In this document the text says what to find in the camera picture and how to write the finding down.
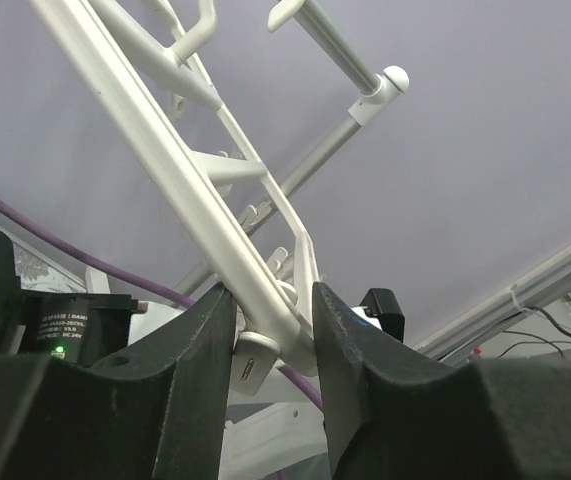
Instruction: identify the white drying rack stand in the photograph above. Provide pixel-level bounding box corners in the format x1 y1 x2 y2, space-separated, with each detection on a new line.
84 0 411 301

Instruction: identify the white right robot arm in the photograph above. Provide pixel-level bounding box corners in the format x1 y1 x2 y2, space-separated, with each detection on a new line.
0 231 235 479

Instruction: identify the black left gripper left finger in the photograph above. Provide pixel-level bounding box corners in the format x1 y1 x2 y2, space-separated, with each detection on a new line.
0 285 236 479

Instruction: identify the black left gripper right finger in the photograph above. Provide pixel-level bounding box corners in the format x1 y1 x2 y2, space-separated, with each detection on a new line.
312 283 571 479

